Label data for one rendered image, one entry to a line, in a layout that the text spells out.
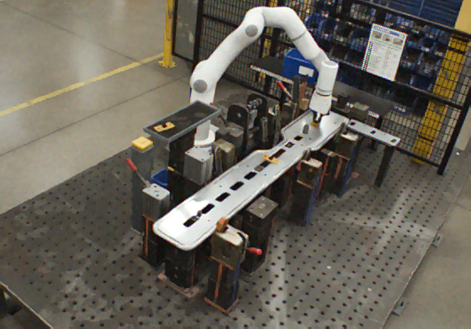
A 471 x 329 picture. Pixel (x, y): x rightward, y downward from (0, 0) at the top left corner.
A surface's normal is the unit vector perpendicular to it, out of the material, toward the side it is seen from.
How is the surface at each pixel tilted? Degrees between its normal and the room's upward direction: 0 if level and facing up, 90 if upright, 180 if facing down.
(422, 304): 0
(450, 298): 0
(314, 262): 0
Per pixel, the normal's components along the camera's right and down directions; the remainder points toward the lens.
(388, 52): -0.55, 0.38
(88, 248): 0.13, -0.84
